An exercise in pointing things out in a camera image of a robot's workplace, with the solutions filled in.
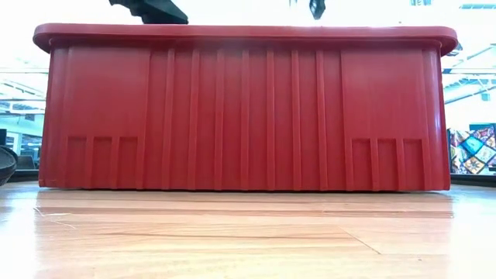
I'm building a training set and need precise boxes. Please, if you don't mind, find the black chair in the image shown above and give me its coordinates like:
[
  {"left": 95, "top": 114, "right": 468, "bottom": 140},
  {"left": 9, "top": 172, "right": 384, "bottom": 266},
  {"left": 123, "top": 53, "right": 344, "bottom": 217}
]
[{"left": 15, "top": 154, "right": 40, "bottom": 171}]

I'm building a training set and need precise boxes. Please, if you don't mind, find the black aluminium frame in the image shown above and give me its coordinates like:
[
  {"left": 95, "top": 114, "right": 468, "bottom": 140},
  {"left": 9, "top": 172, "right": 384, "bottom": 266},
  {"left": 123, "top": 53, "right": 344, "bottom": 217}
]
[
  {"left": 7, "top": 169, "right": 42, "bottom": 183},
  {"left": 450, "top": 174, "right": 496, "bottom": 188}
]

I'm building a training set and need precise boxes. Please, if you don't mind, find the red plastic bin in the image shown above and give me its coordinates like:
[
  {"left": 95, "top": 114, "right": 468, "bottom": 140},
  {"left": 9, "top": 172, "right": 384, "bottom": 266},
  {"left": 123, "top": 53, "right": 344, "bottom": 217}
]
[{"left": 33, "top": 22, "right": 459, "bottom": 193}]

